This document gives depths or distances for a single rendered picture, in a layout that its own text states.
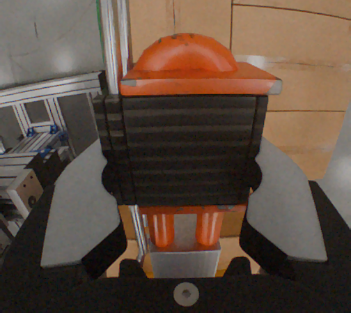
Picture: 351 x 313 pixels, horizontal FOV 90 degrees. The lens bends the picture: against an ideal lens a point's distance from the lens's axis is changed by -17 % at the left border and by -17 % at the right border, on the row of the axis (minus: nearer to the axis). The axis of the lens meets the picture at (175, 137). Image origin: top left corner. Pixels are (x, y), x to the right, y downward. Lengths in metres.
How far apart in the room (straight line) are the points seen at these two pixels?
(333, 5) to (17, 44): 1.75
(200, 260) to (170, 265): 0.03
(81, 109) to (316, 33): 1.22
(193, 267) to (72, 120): 1.22
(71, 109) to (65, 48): 0.40
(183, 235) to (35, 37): 1.51
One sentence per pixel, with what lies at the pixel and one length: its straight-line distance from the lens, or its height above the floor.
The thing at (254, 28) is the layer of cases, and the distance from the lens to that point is 0.83.
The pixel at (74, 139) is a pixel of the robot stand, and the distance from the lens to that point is 1.41.
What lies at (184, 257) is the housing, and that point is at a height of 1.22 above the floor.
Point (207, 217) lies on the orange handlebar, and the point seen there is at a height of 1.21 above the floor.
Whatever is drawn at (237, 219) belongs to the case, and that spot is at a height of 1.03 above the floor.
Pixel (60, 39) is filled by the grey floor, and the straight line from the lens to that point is 1.49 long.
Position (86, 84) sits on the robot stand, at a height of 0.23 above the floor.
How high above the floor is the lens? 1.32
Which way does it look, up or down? 62 degrees down
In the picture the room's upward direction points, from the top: 178 degrees clockwise
